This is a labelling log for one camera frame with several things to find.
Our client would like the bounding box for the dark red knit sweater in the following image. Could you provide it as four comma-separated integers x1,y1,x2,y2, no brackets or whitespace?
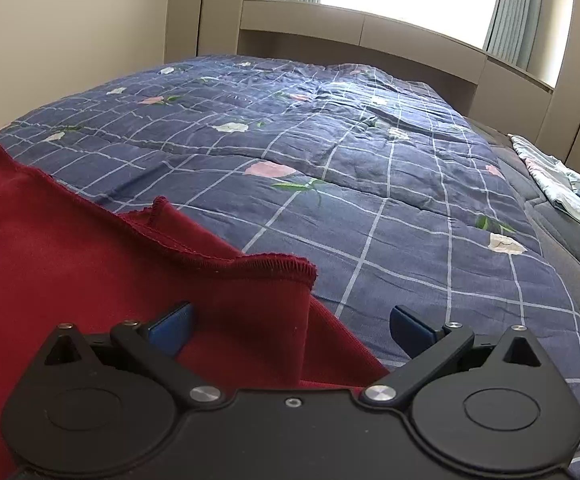
0,146,385,479

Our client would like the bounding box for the blue plaid floral quilt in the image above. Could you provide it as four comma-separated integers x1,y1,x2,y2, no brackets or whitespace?
0,56,580,477

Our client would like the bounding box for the light blue floral pillow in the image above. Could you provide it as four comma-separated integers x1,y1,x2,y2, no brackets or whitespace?
509,134,580,223

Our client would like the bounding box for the beige window bench cabinet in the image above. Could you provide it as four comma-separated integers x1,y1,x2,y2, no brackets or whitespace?
238,0,552,141

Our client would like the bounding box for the teal right window curtain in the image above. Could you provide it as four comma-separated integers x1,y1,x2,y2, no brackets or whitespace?
483,0,543,70

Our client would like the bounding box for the beige left wardrobe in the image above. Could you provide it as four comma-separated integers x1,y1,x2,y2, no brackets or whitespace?
164,0,243,63

